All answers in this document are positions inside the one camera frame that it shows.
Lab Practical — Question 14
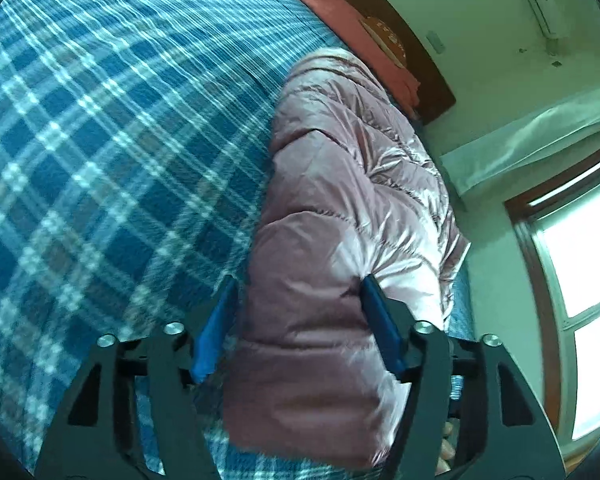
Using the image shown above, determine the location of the dark wooden headboard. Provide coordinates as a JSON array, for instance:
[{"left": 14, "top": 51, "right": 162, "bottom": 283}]
[{"left": 294, "top": 0, "right": 458, "bottom": 126}]

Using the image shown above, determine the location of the blue plaid bed sheet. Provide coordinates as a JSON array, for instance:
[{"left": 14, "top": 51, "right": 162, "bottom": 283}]
[{"left": 0, "top": 0, "right": 339, "bottom": 470}]

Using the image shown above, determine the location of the wall power outlet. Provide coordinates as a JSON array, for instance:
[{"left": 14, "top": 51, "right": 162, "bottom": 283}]
[{"left": 426, "top": 30, "right": 446, "bottom": 54}]

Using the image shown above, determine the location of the brown patterned small cushion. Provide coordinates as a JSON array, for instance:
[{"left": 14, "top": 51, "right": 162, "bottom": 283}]
[{"left": 360, "top": 16, "right": 406, "bottom": 68}]

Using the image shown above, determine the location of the green curtain right side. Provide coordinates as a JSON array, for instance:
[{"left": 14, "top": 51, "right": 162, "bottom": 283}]
[{"left": 442, "top": 87, "right": 600, "bottom": 196}]

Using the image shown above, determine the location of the orange red pillow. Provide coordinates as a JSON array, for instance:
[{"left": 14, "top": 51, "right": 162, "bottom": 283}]
[{"left": 300, "top": 0, "right": 419, "bottom": 117}]

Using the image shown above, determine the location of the person's hand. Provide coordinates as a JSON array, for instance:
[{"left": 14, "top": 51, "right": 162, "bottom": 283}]
[{"left": 436, "top": 422, "right": 455, "bottom": 476}]

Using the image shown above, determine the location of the pink quilted down jacket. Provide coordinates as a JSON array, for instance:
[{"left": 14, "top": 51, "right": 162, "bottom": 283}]
[{"left": 223, "top": 49, "right": 469, "bottom": 469}]

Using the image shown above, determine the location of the right window wooden frame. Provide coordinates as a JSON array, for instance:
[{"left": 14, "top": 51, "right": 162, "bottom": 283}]
[{"left": 505, "top": 149, "right": 600, "bottom": 468}]

